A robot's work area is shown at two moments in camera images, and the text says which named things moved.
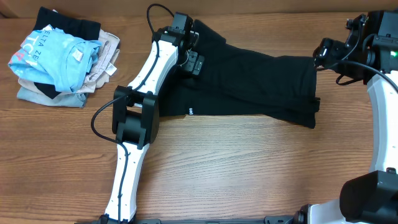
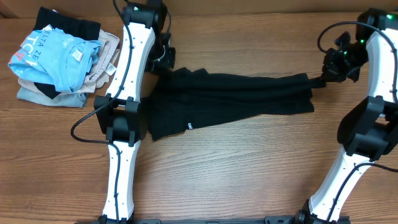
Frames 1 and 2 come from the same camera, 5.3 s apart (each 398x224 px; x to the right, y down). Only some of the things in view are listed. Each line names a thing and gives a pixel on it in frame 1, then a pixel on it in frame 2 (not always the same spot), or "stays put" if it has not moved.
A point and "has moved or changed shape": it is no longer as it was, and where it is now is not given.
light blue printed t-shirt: [52, 56] stays put
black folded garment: [83, 29] stays put
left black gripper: [195, 63] -> [165, 59]
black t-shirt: [236, 81] has moved or changed shape
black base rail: [267, 219] stays put
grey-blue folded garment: [73, 100] stays put
